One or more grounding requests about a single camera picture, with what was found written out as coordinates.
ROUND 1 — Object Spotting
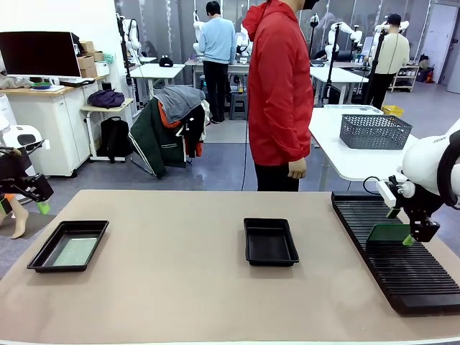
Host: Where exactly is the person in red jacket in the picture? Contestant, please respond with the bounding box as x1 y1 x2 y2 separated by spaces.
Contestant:
242 0 321 192

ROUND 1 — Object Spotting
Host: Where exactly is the grey plastic basket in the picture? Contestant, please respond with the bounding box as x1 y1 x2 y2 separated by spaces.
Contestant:
339 114 413 150

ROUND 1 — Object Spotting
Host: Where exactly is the small wooden side table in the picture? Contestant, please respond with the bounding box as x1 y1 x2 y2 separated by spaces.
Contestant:
80 97 136 162

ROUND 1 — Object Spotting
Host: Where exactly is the white cylindrical air purifier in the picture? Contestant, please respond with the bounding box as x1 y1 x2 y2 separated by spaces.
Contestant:
0 92 41 204

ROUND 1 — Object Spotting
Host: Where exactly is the person in light blue sweater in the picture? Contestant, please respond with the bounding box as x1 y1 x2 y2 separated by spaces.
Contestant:
198 0 237 125

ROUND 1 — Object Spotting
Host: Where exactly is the green circuit board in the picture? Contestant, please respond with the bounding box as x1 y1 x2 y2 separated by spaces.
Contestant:
366 223 411 244
52 237 98 267

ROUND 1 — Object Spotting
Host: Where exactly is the white background desk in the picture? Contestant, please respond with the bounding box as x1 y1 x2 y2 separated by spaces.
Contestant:
129 63 186 109
309 66 369 107

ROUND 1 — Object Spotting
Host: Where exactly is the black ESD tray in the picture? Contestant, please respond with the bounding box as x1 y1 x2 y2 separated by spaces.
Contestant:
27 220 110 273
243 217 300 267

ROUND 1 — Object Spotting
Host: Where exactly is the person's right hand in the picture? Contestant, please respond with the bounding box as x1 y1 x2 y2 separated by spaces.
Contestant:
287 160 308 180

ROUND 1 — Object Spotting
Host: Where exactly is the black hanging cable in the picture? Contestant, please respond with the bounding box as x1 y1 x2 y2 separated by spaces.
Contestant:
240 118 251 191

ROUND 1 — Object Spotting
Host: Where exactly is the large white table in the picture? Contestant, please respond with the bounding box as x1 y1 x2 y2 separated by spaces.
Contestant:
308 106 460 192

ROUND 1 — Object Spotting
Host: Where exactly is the grey plastic stool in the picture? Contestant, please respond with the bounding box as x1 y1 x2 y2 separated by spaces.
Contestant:
229 92 249 121

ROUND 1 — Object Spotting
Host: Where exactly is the black and red bag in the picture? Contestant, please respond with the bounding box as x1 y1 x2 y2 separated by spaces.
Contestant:
416 53 435 83

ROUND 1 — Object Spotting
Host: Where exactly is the black computer monitor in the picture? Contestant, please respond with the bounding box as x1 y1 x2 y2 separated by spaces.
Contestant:
0 31 83 78

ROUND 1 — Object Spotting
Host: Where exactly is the large cardboard box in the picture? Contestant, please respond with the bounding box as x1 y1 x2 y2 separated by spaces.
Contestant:
77 55 98 78

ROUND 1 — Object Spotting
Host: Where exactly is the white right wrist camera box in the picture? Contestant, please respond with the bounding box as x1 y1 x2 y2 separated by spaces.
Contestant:
375 179 397 209

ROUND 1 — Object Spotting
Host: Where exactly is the person in beige top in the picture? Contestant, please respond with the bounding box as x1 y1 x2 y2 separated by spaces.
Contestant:
362 13 410 111

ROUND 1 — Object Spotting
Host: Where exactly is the black jacket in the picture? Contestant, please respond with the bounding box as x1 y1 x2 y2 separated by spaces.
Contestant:
178 103 206 159

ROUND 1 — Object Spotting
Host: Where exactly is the grey hooded jacket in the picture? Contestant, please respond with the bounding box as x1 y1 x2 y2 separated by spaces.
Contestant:
154 85 206 125

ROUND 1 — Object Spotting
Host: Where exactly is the white cabinet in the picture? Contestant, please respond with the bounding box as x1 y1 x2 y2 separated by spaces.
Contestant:
0 75 109 178

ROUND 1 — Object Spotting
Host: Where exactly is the beige cloth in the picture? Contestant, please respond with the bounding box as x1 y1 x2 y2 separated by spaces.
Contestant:
0 73 33 90

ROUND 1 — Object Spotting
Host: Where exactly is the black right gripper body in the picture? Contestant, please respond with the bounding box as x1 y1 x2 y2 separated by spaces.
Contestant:
387 175 446 226

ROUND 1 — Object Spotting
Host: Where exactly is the mannequin leg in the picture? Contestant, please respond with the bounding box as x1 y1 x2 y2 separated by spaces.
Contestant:
10 195 29 240

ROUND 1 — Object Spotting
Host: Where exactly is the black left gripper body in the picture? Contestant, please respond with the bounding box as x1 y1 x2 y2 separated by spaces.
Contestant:
0 147 37 197

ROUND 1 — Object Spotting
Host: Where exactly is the black keyboard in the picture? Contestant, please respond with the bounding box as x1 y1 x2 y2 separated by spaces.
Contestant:
59 78 96 88

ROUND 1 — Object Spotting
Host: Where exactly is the black backpack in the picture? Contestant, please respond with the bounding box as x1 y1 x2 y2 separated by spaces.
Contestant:
97 116 132 163

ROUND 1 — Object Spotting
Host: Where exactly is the yellow box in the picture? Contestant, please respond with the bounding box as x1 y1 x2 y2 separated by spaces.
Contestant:
381 105 404 119

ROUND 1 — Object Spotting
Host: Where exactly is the black slotted board rack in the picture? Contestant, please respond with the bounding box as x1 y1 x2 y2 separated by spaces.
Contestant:
331 190 460 316

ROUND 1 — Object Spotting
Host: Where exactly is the grey floor mat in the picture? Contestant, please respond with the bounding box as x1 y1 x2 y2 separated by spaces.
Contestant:
0 211 57 239

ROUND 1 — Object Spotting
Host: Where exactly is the low wooden shelf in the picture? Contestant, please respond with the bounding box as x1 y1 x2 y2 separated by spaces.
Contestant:
390 63 420 93

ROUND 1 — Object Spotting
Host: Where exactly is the dark green jacket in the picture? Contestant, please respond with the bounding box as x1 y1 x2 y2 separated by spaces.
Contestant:
128 96 188 180

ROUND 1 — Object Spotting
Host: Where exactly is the grey background workbench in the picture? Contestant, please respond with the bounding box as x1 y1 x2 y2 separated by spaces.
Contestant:
185 59 251 109

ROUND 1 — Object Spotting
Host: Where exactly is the purple bag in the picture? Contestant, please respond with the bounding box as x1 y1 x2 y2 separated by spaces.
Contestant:
88 88 126 109

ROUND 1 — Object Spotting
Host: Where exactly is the clear plastic bin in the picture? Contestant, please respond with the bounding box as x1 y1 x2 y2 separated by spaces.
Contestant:
323 103 385 116

